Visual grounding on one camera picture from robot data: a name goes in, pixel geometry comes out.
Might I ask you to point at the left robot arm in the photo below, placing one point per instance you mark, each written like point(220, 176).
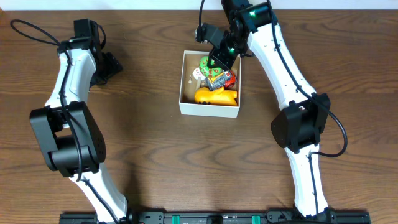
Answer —
point(68, 136)

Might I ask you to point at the white cardboard box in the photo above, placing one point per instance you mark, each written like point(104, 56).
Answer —
point(188, 106)

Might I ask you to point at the grey toy car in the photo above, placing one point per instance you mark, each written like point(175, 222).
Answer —
point(227, 79)

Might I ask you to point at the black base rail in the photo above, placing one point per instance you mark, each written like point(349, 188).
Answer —
point(270, 216)

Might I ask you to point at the orange duck toy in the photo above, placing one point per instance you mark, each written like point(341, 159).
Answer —
point(220, 96)

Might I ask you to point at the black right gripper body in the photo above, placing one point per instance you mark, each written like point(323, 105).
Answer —
point(231, 47)

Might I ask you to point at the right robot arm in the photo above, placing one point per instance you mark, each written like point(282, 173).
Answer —
point(303, 112)

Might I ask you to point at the white pellet drum toy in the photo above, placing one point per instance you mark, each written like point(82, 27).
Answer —
point(196, 78)

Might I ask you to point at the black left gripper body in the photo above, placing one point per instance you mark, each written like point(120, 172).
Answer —
point(109, 66)

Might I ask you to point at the green polyhedral die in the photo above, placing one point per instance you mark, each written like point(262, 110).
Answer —
point(206, 70)

